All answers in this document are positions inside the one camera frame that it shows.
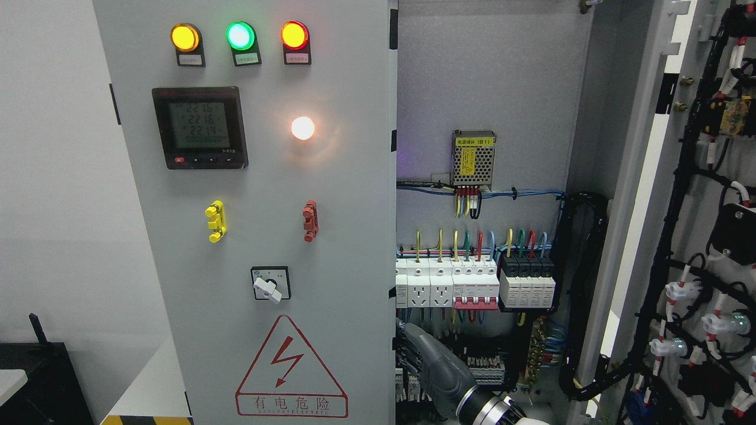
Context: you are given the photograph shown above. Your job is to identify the yellow terminal connector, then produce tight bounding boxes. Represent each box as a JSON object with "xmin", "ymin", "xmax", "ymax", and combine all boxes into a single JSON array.
[{"xmin": 204, "ymin": 200, "xmax": 227, "ymax": 244}]

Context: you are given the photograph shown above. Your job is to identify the brass ground bar right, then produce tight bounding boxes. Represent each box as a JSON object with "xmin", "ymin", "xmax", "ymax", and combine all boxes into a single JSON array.
[{"xmin": 523, "ymin": 316, "xmax": 546, "ymax": 389}]

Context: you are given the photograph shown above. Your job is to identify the yellow indicator light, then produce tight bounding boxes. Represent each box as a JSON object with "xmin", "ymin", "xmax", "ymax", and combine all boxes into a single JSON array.
[{"xmin": 170, "ymin": 22, "xmax": 206, "ymax": 67}]

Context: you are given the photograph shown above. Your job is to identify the white glowing indicator light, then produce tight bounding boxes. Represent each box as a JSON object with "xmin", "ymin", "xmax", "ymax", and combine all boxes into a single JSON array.
[{"xmin": 291, "ymin": 116, "xmax": 315, "ymax": 142}]

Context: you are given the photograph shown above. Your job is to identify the black box with antenna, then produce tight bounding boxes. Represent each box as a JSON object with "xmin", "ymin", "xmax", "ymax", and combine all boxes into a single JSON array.
[{"xmin": 1, "ymin": 313, "xmax": 93, "ymax": 424}]

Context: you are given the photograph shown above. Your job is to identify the red electric warning sticker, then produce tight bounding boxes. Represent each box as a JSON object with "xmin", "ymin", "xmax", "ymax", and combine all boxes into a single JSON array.
[{"xmin": 236, "ymin": 315, "xmax": 348, "ymax": 418}]

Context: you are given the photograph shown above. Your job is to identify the metal mesh power supply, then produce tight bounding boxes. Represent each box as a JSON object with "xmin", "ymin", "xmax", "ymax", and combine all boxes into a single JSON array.
[{"xmin": 451, "ymin": 129, "xmax": 497, "ymax": 187}]

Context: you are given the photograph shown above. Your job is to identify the white rotary selector switch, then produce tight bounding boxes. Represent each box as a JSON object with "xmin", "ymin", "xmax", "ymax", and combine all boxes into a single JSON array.
[{"xmin": 250, "ymin": 266, "xmax": 291, "ymax": 304}]

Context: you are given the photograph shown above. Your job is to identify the green indicator light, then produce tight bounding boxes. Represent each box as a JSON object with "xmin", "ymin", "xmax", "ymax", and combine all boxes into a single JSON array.
[{"xmin": 225, "ymin": 21, "xmax": 262, "ymax": 66}]

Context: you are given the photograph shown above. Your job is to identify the black white surge protector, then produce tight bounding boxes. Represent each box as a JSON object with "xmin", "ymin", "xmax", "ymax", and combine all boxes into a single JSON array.
[{"xmin": 498, "ymin": 254, "xmax": 556, "ymax": 311}]

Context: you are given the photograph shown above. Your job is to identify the relay terminal block row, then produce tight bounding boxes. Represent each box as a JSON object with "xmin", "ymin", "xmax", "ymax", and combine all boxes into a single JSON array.
[{"xmin": 395, "ymin": 334, "xmax": 506, "ymax": 403}]

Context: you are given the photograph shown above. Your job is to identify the white din rail sockets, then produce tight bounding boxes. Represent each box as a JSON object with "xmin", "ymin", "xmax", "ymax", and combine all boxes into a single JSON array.
[{"xmin": 395, "ymin": 258, "xmax": 453, "ymax": 308}]

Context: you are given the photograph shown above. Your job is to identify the black digital power meter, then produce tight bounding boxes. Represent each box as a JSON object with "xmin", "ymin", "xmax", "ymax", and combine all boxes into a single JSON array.
[{"xmin": 152, "ymin": 86, "xmax": 249, "ymax": 170}]

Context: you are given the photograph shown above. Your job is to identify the red indicator light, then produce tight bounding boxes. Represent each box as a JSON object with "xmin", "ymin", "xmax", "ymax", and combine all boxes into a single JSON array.
[{"xmin": 281, "ymin": 21, "xmax": 312, "ymax": 65}]

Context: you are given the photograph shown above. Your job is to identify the red terminal connector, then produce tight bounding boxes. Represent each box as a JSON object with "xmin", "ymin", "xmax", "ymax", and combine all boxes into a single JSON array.
[{"xmin": 302, "ymin": 200, "xmax": 319, "ymax": 243}]

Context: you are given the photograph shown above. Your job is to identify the grey cabinet door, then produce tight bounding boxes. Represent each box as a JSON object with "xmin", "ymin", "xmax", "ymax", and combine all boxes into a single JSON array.
[
  {"xmin": 591, "ymin": 1, "xmax": 754, "ymax": 424},
  {"xmin": 93, "ymin": 1, "xmax": 397, "ymax": 424}
]

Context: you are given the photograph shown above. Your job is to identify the black cable bundle right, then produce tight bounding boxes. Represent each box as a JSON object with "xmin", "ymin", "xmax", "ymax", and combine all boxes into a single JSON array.
[{"xmin": 546, "ymin": 192, "xmax": 641, "ymax": 402}]

